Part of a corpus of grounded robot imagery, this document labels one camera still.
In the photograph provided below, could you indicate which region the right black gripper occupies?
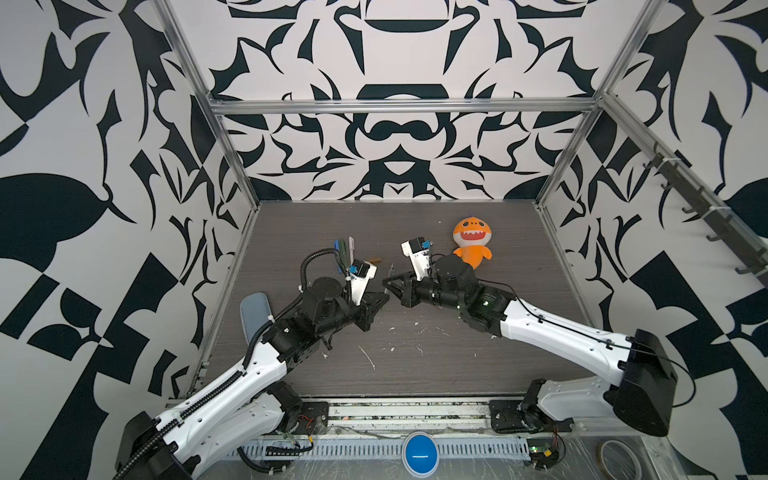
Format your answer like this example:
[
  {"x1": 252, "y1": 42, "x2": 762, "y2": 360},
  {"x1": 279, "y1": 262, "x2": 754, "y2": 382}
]
[{"x1": 383, "y1": 268, "x2": 469, "y2": 313}]

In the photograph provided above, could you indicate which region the green pen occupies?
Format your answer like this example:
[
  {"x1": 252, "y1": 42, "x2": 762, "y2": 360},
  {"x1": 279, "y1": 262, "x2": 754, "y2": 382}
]
[{"x1": 339, "y1": 238, "x2": 350, "y2": 270}]

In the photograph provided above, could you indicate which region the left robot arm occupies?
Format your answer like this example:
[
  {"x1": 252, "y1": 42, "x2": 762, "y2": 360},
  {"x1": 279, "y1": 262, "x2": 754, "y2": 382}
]
[{"x1": 114, "y1": 277, "x2": 390, "y2": 479}]

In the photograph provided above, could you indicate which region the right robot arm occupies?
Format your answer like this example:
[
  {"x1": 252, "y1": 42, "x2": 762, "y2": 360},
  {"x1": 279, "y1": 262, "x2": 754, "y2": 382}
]
[{"x1": 383, "y1": 255, "x2": 688, "y2": 437}]

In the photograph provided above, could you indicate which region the orange shark plush toy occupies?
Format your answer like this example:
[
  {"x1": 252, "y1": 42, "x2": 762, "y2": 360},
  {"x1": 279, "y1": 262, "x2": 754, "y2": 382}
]
[{"x1": 452, "y1": 217, "x2": 492, "y2": 269}]

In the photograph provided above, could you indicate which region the grey blue pencil case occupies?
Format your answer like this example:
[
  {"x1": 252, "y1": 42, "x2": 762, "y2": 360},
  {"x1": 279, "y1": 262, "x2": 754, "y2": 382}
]
[{"x1": 239, "y1": 292, "x2": 272, "y2": 344}]

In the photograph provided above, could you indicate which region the blue round button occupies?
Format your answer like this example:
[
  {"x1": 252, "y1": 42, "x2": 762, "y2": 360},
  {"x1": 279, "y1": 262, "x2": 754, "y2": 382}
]
[{"x1": 401, "y1": 432, "x2": 440, "y2": 479}]

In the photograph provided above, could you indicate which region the tape roll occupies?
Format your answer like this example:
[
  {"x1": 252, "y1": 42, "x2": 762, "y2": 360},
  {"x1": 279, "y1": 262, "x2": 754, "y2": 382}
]
[{"x1": 596, "y1": 439, "x2": 643, "y2": 480}]

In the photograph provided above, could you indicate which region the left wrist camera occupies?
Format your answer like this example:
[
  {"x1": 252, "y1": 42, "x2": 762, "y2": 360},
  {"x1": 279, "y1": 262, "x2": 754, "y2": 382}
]
[{"x1": 349, "y1": 259, "x2": 377, "y2": 306}]

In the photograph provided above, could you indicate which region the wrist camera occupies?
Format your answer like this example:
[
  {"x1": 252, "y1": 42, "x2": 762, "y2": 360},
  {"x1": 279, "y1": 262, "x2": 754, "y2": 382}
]
[
  {"x1": 401, "y1": 237, "x2": 432, "y2": 281},
  {"x1": 349, "y1": 259, "x2": 377, "y2": 306}
]

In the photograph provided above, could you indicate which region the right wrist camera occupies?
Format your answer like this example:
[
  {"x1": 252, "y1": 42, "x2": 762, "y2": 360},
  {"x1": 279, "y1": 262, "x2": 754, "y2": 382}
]
[{"x1": 401, "y1": 237, "x2": 432, "y2": 281}]

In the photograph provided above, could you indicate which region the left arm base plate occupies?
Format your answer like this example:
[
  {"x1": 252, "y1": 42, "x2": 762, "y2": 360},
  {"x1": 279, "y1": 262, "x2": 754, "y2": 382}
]
[{"x1": 284, "y1": 401, "x2": 329, "y2": 436}]

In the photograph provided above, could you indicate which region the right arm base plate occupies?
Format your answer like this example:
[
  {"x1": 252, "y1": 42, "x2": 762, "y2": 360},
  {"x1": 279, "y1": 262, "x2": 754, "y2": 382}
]
[{"x1": 488, "y1": 400, "x2": 574, "y2": 434}]

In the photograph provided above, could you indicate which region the white cable duct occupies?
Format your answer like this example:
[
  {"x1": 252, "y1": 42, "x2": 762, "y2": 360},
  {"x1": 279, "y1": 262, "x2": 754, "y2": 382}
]
[{"x1": 242, "y1": 437, "x2": 530, "y2": 461}]

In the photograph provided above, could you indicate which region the black hook rail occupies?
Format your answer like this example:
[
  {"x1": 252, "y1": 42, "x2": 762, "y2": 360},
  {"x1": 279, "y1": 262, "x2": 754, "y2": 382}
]
[{"x1": 643, "y1": 141, "x2": 767, "y2": 288}]

